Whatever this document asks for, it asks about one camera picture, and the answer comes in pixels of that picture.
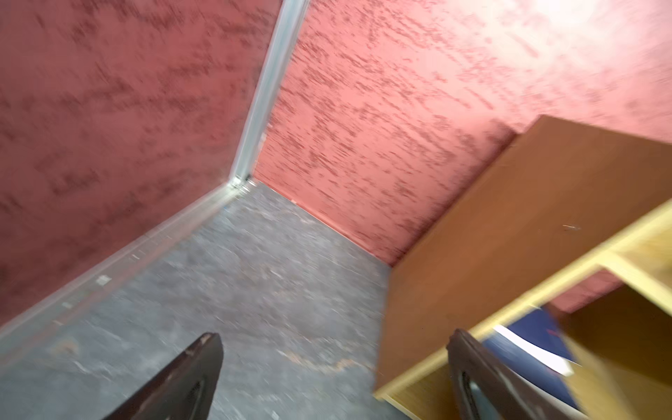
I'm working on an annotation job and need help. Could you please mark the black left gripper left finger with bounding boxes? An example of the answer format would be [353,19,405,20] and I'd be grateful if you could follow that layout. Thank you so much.
[105,332,224,420]

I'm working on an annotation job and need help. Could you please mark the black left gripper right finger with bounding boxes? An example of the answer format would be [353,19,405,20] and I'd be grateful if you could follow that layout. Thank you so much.
[446,329,583,419]

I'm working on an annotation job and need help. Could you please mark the blue book upper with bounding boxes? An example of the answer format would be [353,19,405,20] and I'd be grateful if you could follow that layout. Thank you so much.
[482,308,579,409]

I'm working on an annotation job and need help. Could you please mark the wooden shelf unit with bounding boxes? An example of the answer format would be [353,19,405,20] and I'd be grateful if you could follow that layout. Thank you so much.
[374,115,671,419]

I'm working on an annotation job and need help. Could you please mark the aluminium corner post left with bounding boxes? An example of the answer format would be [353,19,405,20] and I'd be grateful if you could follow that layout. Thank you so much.
[229,0,310,186]

